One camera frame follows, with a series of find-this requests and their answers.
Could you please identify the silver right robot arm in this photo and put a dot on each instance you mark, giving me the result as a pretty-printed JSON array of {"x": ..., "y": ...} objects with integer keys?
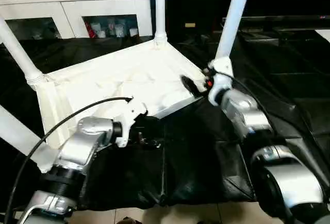
[{"x": 247, "y": 115}]

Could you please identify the white cabinet with glass doors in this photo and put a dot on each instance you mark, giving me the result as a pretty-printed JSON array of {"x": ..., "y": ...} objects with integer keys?
[{"x": 64, "y": 4}]

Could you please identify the white plastic table leg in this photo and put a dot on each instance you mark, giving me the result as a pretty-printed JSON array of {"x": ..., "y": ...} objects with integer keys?
[
  {"x": 233, "y": 20},
  {"x": 159, "y": 9},
  {"x": 18, "y": 51},
  {"x": 20, "y": 133}
]

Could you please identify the white flat board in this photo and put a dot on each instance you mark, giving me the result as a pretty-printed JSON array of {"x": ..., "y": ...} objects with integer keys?
[{"x": 324, "y": 34}]

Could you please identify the white plastic table top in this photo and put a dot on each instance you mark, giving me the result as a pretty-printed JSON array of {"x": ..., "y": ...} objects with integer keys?
[{"x": 116, "y": 74}]

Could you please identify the dark brown rounded object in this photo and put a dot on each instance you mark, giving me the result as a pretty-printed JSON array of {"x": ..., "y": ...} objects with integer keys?
[{"x": 130, "y": 221}]

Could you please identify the small tan label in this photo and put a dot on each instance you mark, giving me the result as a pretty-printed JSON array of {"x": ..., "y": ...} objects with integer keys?
[{"x": 190, "y": 25}]

